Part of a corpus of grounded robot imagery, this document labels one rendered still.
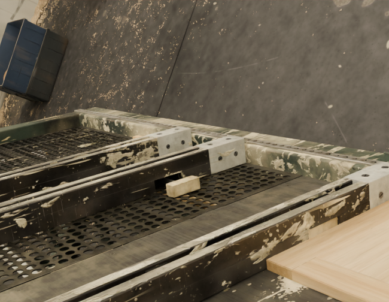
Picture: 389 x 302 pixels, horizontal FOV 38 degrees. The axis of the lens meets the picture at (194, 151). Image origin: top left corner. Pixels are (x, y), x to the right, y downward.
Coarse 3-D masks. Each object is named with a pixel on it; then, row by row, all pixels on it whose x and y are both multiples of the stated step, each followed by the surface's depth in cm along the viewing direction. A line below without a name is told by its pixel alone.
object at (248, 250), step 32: (320, 192) 104; (352, 192) 104; (384, 192) 110; (256, 224) 95; (288, 224) 94; (320, 224) 99; (160, 256) 85; (192, 256) 84; (224, 256) 86; (256, 256) 91; (96, 288) 78; (128, 288) 76; (160, 288) 80; (192, 288) 83; (224, 288) 87
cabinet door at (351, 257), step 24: (360, 216) 105; (384, 216) 104; (312, 240) 97; (336, 240) 96; (360, 240) 96; (384, 240) 95; (288, 264) 89; (312, 264) 89; (336, 264) 88; (360, 264) 87; (384, 264) 87; (312, 288) 85; (336, 288) 81; (360, 288) 80; (384, 288) 79
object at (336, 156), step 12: (132, 120) 202; (144, 120) 200; (192, 132) 174; (204, 132) 171; (216, 132) 169; (264, 144) 149; (276, 144) 148; (324, 156) 133; (336, 156) 131; (348, 156) 130
